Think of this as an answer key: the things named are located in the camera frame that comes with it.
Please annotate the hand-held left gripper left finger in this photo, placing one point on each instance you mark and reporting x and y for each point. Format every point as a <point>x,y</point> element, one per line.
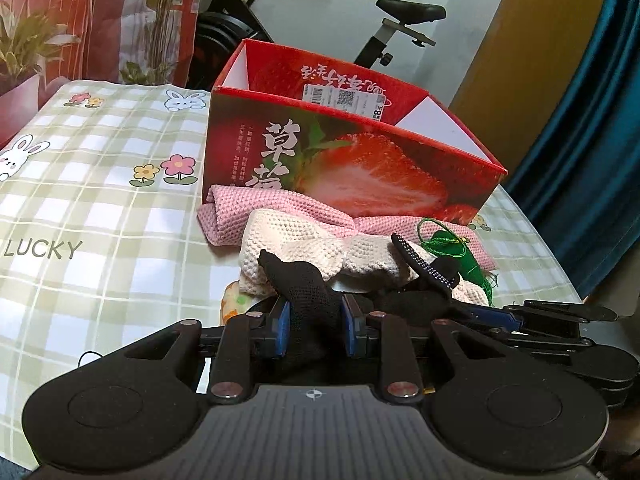
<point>282,327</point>

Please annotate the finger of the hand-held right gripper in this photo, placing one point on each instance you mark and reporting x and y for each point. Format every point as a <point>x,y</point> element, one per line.
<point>490,317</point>
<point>545,342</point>

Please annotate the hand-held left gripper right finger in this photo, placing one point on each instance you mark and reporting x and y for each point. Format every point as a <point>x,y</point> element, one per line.
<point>350,329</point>

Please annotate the plain black glove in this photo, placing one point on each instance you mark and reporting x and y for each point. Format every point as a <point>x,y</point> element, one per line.
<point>305,285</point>

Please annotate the black glove with white dots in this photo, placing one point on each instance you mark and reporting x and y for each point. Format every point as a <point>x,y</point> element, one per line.
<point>422,262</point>

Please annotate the cream knit cloth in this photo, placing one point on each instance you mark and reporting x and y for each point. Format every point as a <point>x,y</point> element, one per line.
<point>295,240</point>

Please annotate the pink knit cloth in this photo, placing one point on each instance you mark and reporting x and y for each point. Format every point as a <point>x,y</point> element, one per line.
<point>225,215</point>

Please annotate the red strawberry print cardboard box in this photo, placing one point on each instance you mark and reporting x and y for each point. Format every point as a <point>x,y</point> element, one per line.
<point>380,160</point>

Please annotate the orange and white soft item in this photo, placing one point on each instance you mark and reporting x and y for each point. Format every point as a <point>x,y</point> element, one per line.
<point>234,305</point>

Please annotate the green tassel ornament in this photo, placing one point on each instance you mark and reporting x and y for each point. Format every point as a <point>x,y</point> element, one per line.
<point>447,242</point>

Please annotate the blue curtain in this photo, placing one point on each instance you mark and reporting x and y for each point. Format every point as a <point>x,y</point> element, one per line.
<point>590,135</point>

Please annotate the checked tablecloth with rabbits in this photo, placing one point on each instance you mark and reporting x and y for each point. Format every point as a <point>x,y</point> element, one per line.
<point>100,200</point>

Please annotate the wooden door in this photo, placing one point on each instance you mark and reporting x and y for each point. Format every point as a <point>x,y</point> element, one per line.
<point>530,20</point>

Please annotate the black exercise bike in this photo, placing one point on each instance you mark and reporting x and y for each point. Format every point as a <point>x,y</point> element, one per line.
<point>410,10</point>

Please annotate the red plant print curtain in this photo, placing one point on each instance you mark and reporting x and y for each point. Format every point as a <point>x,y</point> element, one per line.
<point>75,15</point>

